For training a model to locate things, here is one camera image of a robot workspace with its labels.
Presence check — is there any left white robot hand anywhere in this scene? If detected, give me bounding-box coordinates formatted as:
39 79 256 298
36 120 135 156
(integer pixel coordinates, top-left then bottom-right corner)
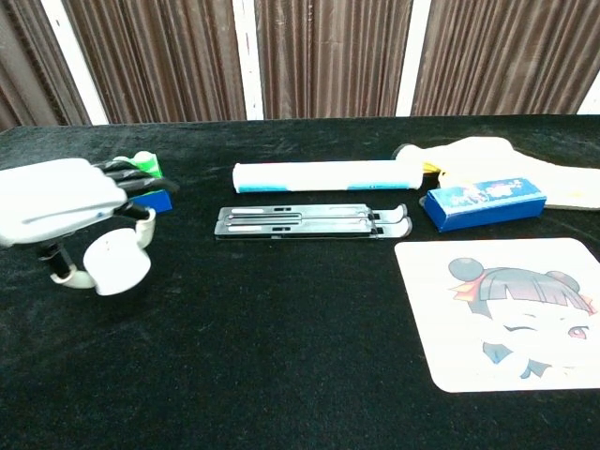
0 157 182 288

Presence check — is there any white computer mouse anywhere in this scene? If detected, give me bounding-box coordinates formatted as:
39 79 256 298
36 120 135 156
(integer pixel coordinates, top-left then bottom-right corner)
82 228 152 296

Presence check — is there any blue cardboard box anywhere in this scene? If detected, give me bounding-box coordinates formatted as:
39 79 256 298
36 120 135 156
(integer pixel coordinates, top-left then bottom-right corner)
419 176 548 233

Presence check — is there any cartoon girl mouse pad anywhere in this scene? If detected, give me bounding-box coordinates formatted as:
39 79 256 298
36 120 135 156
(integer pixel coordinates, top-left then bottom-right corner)
394 237 600 394

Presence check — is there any green and blue toy brick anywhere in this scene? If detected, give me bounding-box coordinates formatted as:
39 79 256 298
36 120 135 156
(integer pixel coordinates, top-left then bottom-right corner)
113 150 173 216

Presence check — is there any brown curtain panel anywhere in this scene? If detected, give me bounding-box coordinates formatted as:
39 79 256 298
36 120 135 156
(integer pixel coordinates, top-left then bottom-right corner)
255 0 414 120
62 0 248 125
411 0 600 117
0 0 91 131

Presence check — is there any black folding laptop stand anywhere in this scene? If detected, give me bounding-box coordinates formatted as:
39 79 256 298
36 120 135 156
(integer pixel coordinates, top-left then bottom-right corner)
214 202 413 242

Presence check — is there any black velvet tablecloth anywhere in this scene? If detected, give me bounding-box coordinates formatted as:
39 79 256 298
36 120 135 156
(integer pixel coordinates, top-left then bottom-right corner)
0 114 600 450

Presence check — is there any white rolled tube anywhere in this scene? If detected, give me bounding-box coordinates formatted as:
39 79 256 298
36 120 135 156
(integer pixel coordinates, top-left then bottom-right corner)
232 158 423 194

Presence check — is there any cream yellow cloth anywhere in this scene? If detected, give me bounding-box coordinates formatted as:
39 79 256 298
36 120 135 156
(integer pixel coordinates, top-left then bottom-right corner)
391 135 600 211

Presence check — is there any white frame post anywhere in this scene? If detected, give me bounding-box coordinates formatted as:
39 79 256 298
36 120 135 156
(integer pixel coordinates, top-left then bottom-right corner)
576 79 600 116
231 0 265 121
40 0 111 126
395 0 433 118

